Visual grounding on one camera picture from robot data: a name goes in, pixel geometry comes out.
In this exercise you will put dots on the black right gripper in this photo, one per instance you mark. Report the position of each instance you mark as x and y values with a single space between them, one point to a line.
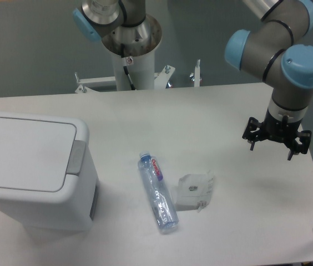
281 131

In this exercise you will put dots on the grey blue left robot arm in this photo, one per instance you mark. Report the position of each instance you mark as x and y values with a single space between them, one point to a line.
96 19

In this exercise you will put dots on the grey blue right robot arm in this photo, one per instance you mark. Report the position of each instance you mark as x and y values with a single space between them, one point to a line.
273 55

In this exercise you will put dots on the white push-lid trash can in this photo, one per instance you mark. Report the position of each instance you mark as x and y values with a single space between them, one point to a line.
47 175

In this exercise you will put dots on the crumpled clear plastic bag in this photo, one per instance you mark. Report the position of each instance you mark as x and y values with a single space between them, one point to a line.
194 191

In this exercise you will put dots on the clear plastic water bottle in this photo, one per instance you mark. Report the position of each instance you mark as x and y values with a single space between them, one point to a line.
157 193

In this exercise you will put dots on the white metal base bracket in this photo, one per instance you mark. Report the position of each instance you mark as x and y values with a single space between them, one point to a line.
161 79

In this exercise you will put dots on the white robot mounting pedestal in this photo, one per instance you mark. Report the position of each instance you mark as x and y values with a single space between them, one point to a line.
135 48

